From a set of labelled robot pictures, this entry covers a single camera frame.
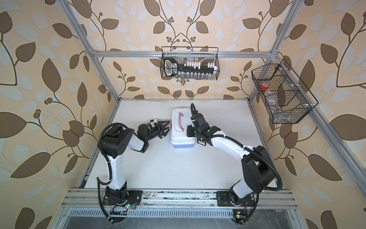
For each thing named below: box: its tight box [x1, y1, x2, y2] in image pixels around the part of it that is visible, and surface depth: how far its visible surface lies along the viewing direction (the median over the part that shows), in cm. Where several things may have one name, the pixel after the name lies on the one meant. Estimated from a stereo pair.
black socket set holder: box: [163, 57, 218, 80], surface depth 86 cm
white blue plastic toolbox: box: [169, 107, 196, 149], surface depth 90 cm
